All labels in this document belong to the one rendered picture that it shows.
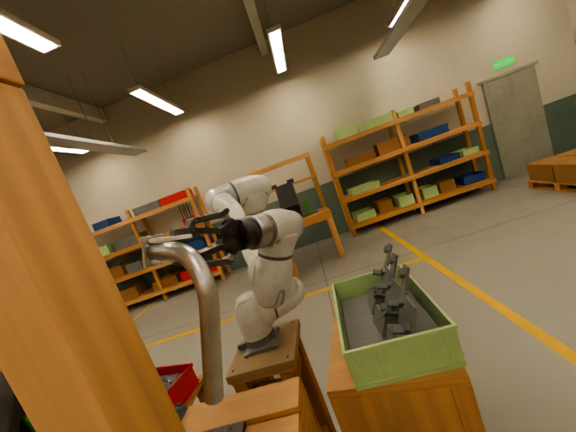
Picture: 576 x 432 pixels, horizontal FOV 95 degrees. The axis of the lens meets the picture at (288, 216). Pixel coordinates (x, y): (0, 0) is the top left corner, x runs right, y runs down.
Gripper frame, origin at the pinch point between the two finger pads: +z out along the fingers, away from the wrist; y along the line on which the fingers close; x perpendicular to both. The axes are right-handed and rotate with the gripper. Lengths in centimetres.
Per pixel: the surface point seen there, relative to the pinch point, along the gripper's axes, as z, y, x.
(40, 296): 20.2, -1.0, 9.7
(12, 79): 18.9, 23.3, 3.1
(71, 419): 18.9, -15.2, 8.6
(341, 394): -64, -71, -1
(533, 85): -736, 206, 164
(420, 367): -75, -58, 26
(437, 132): -588, 123, -3
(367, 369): -66, -58, 9
